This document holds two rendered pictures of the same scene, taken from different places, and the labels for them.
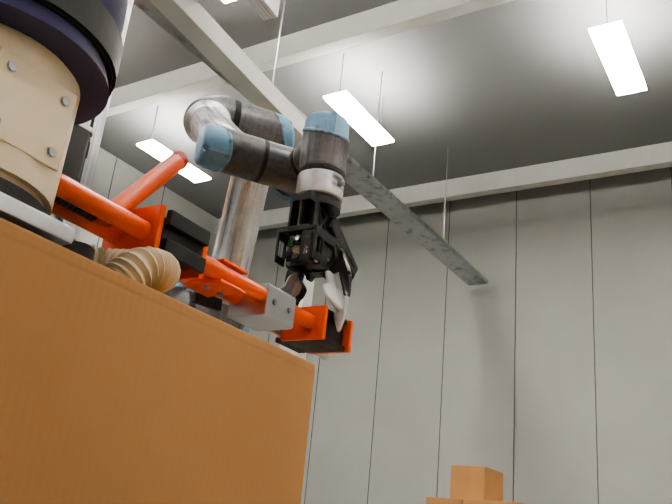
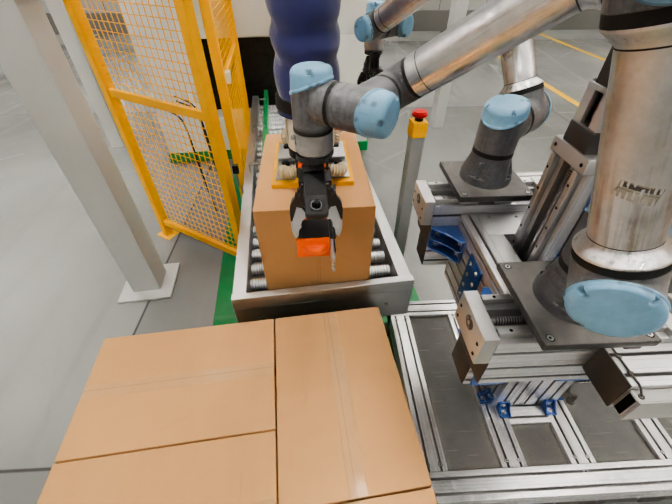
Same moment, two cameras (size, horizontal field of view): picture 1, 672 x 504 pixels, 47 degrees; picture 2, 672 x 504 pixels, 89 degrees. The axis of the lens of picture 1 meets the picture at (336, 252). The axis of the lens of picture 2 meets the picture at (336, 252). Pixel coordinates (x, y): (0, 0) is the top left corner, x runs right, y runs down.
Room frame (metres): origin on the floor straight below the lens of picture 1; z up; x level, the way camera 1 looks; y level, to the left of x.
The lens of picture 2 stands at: (1.65, -0.31, 1.59)
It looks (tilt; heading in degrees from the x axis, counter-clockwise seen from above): 42 degrees down; 144
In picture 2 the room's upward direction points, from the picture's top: straight up
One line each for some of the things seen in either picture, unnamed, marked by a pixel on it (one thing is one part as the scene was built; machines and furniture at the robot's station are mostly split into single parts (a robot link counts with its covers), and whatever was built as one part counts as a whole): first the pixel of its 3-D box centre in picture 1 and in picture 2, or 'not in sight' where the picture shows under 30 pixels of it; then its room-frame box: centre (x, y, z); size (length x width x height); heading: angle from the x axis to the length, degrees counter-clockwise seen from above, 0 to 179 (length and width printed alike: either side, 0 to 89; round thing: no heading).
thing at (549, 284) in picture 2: not in sight; (583, 280); (1.55, 0.37, 1.09); 0.15 x 0.15 x 0.10
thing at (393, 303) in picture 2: not in sight; (325, 309); (0.90, 0.18, 0.48); 0.70 x 0.03 x 0.15; 62
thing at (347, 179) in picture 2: not in sight; (336, 157); (0.65, 0.42, 0.97); 0.34 x 0.10 x 0.05; 148
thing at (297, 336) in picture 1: (317, 330); (313, 236); (1.11, 0.02, 1.08); 0.08 x 0.07 x 0.05; 148
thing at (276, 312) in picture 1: (262, 307); not in sight; (1.00, 0.09, 1.07); 0.07 x 0.07 x 0.04; 58
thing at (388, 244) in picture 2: not in sight; (352, 162); (0.02, 1.01, 0.50); 2.31 x 0.05 x 0.19; 152
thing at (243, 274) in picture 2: not in sight; (252, 170); (-0.29, 0.43, 0.50); 2.31 x 0.05 x 0.19; 152
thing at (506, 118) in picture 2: not in sight; (502, 123); (1.14, 0.65, 1.20); 0.13 x 0.12 x 0.14; 96
